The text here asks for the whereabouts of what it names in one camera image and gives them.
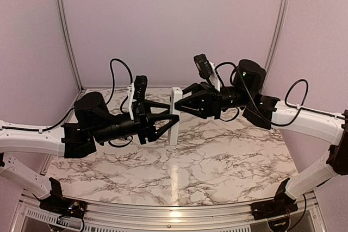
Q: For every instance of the left aluminium frame post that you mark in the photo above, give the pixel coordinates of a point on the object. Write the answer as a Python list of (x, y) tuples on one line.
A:
[(68, 44)]

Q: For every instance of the right aluminium frame post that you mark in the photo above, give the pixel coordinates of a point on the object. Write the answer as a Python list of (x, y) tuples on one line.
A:
[(279, 24)]

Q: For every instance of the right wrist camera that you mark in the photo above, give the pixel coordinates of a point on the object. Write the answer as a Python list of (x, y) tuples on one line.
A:
[(203, 65)]

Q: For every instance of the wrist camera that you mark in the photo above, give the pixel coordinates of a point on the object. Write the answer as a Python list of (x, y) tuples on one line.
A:
[(203, 65), (140, 85)]

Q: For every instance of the front aluminium rail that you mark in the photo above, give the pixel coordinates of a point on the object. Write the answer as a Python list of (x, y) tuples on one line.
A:
[(101, 216)]

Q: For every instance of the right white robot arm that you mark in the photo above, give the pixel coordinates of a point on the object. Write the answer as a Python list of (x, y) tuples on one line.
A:
[(268, 112)]

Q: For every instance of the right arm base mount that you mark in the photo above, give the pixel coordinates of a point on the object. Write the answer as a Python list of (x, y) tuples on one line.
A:
[(281, 204)]

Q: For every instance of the aluminium frame post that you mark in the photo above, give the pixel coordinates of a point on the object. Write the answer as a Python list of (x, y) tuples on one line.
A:
[(68, 44), (279, 24)]

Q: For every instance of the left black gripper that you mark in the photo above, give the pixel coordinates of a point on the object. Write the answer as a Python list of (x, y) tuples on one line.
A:
[(145, 128)]

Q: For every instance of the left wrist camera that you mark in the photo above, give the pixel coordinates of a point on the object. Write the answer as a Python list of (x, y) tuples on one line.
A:
[(140, 85)]

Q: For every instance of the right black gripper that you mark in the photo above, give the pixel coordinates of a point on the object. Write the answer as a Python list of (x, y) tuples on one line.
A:
[(209, 101)]

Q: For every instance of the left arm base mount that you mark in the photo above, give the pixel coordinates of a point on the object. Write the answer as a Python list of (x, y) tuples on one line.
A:
[(57, 203)]

